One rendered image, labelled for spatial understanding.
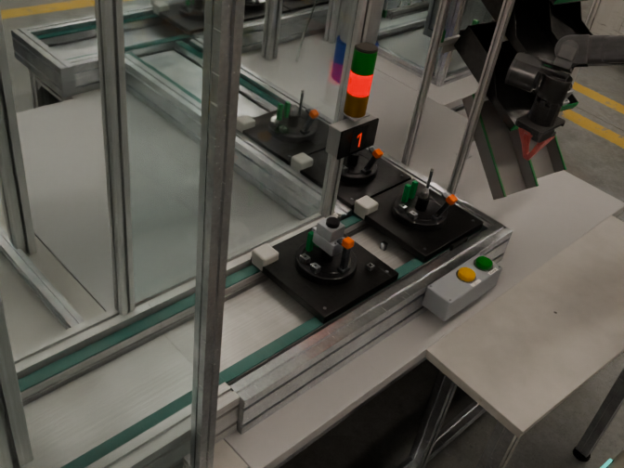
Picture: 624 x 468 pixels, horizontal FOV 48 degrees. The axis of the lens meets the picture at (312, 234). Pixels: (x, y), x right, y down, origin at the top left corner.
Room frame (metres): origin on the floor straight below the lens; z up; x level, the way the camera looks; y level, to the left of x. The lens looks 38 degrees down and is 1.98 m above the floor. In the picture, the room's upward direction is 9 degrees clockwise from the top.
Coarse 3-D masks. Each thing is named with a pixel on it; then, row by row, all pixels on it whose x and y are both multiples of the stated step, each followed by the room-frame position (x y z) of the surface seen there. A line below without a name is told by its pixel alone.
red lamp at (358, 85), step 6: (354, 78) 1.38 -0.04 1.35; (360, 78) 1.38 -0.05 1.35; (366, 78) 1.38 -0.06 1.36; (348, 84) 1.39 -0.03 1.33; (354, 84) 1.38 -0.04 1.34; (360, 84) 1.38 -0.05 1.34; (366, 84) 1.38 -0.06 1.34; (348, 90) 1.39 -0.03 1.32; (354, 90) 1.38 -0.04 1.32; (360, 90) 1.38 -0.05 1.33; (366, 90) 1.38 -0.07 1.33; (354, 96) 1.38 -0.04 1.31; (360, 96) 1.38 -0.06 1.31; (366, 96) 1.38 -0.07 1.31
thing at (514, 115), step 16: (464, 32) 1.75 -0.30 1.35; (480, 32) 1.80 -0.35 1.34; (464, 48) 1.74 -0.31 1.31; (480, 48) 1.70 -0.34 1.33; (512, 48) 1.78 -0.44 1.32; (480, 64) 1.69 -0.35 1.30; (496, 64) 1.77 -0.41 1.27; (496, 80) 1.72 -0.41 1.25; (496, 96) 1.63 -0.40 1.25; (512, 96) 1.69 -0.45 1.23; (528, 96) 1.71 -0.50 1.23; (512, 112) 1.63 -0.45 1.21; (528, 112) 1.66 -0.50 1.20; (512, 128) 1.57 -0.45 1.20
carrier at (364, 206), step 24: (432, 168) 1.53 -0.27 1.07; (384, 192) 1.54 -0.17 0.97; (408, 192) 1.48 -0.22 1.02; (432, 192) 1.58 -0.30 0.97; (360, 216) 1.44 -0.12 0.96; (384, 216) 1.43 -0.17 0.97; (408, 216) 1.42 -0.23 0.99; (432, 216) 1.43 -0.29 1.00; (456, 216) 1.48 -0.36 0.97; (408, 240) 1.35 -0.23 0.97; (432, 240) 1.36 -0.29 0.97; (456, 240) 1.39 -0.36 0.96
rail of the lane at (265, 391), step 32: (448, 256) 1.33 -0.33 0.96; (416, 288) 1.19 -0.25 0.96; (352, 320) 1.06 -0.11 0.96; (384, 320) 1.10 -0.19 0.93; (288, 352) 0.94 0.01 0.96; (320, 352) 0.95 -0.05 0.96; (352, 352) 1.03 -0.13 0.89; (256, 384) 0.85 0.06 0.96; (288, 384) 0.89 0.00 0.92; (256, 416) 0.84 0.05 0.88
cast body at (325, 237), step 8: (320, 224) 1.21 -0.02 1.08; (328, 224) 1.20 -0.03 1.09; (336, 224) 1.20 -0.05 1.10; (320, 232) 1.20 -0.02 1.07; (328, 232) 1.19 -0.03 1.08; (336, 232) 1.19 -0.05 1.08; (312, 240) 1.21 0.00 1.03; (320, 240) 1.20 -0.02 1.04; (328, 240) 1.18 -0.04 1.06; (336, 240) 1.19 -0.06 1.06; (328, 248) 1.18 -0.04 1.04; (336, 248) 1.18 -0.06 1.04
